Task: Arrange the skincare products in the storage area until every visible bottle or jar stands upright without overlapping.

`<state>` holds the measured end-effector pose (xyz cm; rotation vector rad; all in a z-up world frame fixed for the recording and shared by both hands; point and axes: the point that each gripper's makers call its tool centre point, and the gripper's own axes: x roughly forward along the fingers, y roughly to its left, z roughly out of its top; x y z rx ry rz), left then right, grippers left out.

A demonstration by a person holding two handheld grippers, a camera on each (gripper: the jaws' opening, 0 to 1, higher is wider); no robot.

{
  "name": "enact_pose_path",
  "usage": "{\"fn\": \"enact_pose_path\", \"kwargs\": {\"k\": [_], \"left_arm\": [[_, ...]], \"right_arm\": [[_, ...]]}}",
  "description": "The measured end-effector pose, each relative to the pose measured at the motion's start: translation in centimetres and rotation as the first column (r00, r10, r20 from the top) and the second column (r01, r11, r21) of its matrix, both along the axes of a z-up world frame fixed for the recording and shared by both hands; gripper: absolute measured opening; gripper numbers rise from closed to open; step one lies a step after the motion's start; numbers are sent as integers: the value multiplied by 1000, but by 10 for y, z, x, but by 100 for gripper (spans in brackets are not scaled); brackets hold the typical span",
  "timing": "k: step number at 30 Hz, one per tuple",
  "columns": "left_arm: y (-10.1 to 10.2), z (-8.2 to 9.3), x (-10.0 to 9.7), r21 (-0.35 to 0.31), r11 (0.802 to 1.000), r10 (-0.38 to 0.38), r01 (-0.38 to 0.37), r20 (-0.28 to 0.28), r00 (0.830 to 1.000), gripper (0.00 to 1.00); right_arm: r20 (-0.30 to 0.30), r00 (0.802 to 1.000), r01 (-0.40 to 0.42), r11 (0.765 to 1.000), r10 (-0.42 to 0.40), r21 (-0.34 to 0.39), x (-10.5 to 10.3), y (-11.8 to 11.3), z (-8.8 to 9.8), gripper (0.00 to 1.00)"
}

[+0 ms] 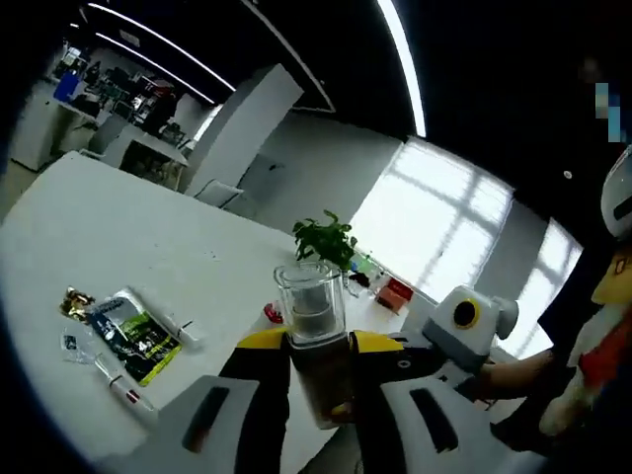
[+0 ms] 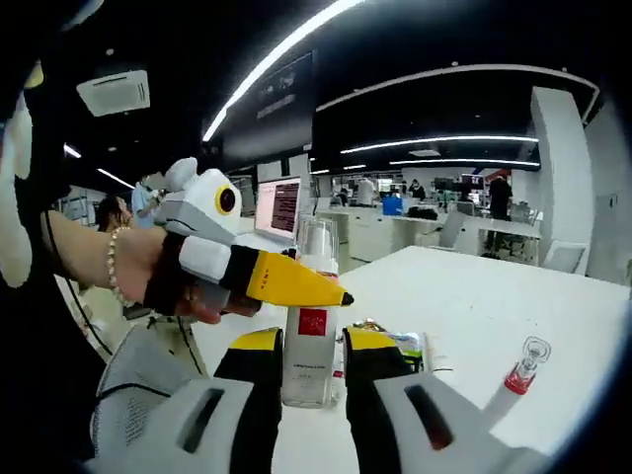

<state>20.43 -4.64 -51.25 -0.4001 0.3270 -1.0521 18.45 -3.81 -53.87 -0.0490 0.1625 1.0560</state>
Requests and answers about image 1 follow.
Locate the white office chair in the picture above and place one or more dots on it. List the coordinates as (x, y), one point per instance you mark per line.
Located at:
(217, 192)
(106, 133)

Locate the gold foil skincare sachet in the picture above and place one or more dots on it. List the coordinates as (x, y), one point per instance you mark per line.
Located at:
(76, 302)

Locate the green potted plant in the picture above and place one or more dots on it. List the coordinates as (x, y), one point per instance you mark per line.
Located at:
(326, 242)

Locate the red box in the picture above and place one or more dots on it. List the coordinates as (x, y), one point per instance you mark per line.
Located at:
(395, 296)

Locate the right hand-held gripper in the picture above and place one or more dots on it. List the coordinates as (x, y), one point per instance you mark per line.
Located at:
(476, 340)

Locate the black green skincare sachet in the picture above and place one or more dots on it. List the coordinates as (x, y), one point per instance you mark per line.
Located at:
(133, 340)

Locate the large window with blinds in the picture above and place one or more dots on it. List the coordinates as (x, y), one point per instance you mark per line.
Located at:
(434, 207)

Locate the white skincare spray bottle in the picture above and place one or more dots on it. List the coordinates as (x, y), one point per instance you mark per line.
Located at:
(316, 316)
(129, 392)

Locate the narrow window with blinds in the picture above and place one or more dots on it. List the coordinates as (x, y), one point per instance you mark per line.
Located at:
(553, 257)

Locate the silver blue skincare sachet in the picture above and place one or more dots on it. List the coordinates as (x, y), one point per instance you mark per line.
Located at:
(74, 343)

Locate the white office table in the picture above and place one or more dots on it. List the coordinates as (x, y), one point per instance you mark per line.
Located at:
(148, 140)

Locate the green bottle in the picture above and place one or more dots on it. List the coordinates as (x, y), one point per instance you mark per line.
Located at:
(365, 262)

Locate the ceiling light strip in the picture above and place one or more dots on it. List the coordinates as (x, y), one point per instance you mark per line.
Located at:
(407, 74)

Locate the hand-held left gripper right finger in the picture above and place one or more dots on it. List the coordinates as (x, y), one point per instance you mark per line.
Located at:
(395, 434)

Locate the blue box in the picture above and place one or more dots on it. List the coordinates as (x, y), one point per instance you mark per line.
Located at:
(68, 89)

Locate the white desk row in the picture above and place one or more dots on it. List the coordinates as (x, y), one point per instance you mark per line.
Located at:
(39, 138)

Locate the dark pouch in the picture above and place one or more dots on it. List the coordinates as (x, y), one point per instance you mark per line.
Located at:
(359, 279)

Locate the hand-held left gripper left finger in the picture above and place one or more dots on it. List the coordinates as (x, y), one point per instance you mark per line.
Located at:
(232, 424)

